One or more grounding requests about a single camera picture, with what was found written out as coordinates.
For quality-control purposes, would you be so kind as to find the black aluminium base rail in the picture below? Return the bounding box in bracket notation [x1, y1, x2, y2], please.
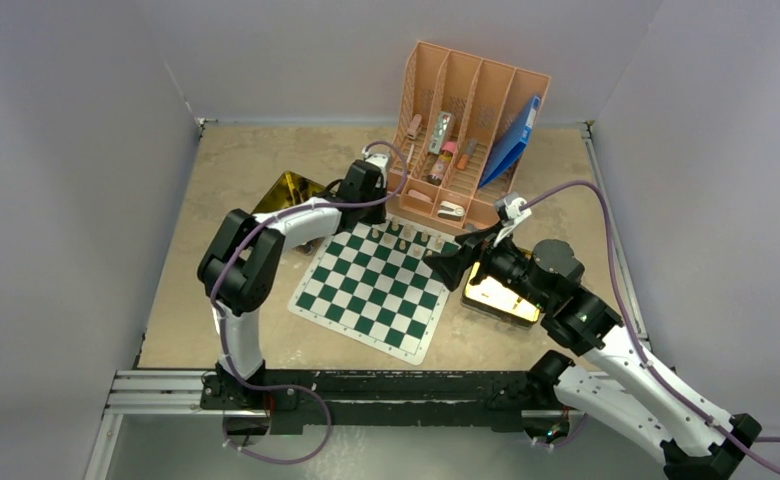
[85, 368, 703, 480]

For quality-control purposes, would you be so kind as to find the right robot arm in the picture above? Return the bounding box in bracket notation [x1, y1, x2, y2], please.
[423, 226, 762, 479]

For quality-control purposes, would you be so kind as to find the grey box in organizer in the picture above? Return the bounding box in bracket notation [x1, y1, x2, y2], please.
[427, 111, 455, 155]

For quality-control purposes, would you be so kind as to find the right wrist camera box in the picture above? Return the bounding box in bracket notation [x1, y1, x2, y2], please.
[494, 192, 532, 245]

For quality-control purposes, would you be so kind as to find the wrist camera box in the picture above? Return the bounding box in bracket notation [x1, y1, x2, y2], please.
[494, 192, 532, 245]
[362, 147, 392, 177]

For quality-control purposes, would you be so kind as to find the pink desk organizer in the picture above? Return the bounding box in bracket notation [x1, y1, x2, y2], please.
[388, 41, 551, 233]

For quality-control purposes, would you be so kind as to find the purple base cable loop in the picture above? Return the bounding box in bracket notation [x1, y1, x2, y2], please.
[220, 384, 334, 465]

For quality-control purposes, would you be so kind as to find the gold tin with white pieces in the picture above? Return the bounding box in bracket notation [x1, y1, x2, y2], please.
[461, 261, 540, 328]

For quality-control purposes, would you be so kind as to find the gold tin with dark pieces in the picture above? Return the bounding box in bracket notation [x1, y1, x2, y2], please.
[251, 171, 325, 214]

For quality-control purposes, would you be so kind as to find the green white chess board mat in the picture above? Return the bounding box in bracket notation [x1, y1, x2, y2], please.
[288, 215, 459, 366]

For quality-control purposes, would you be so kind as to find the white stapler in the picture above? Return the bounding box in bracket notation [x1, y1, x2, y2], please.
[436, 201, 466, 221]

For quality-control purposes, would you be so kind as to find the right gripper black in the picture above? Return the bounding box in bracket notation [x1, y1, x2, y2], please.
[424, 220, 553, 311]

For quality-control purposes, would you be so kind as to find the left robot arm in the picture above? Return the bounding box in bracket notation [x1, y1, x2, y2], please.
[197, 154, 389, 409]

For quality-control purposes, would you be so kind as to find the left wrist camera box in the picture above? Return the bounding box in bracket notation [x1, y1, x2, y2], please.
[362, 147, 392, 177]

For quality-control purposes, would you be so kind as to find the blue folder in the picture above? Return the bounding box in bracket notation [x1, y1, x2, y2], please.
[478, 95, 542, 189]

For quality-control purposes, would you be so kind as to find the pink capped bottle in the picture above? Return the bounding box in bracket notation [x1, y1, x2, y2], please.
[426, 141, 457, 185]

